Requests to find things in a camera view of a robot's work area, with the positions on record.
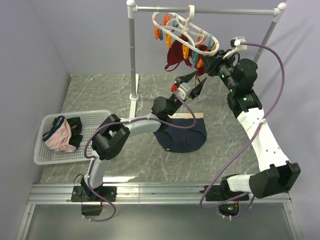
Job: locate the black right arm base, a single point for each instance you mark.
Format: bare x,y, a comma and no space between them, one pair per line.
220,193

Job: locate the teal clothespin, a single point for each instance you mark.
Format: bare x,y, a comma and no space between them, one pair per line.
213,44
195,57

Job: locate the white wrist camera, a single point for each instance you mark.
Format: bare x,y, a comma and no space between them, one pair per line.
236,46
183,90

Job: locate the silver clothes rack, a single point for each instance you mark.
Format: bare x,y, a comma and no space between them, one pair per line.
133,8

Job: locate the orange clothespin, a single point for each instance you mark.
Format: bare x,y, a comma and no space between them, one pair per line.
158,34
199,63
168,40

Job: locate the yellow-orange clothespin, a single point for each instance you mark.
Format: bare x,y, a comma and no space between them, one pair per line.
185,52

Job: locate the white plastic clip hanger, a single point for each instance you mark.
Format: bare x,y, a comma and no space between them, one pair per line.
184,31

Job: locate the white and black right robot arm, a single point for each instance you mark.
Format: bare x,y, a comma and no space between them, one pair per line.
276,173

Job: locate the pink underwear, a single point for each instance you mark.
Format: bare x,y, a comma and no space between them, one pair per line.
58,137

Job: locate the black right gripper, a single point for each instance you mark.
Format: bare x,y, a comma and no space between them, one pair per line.
211,63

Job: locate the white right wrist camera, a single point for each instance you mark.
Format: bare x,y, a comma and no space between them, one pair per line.
236,46

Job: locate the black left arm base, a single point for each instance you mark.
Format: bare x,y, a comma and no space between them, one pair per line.
92,205

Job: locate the black lace underwear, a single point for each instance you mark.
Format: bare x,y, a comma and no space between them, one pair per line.
76,131

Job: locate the navy blue underwear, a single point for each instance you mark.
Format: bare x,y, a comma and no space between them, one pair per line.
177,140

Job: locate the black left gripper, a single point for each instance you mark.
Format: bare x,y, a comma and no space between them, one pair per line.
196,91

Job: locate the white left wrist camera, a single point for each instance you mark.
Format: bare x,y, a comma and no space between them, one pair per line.
183,90

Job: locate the aluminium mounting rail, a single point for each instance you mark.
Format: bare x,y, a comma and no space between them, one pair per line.
154,211

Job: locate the dark red lace bra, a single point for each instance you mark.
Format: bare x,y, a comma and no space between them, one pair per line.
175,58

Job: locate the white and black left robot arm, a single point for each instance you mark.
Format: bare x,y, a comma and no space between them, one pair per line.
110,137

